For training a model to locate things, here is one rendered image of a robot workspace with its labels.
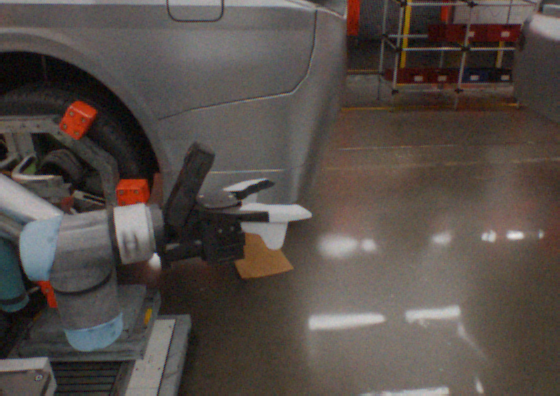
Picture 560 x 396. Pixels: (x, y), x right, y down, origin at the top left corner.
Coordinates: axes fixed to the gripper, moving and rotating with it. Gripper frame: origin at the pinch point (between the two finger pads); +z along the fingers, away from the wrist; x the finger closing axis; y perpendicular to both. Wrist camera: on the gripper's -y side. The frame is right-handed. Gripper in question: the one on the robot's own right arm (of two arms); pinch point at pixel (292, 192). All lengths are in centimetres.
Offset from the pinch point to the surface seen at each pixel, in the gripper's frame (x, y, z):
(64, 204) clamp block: -76, 20, -41
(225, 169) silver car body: -91, 21, 10
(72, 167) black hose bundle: -84, 12, -38
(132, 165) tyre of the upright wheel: -100, 17, -21
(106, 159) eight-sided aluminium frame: -94, 13, -28
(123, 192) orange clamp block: -93, 24, -25
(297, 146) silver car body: -84, 14, 34
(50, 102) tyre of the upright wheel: -103, -6, -43
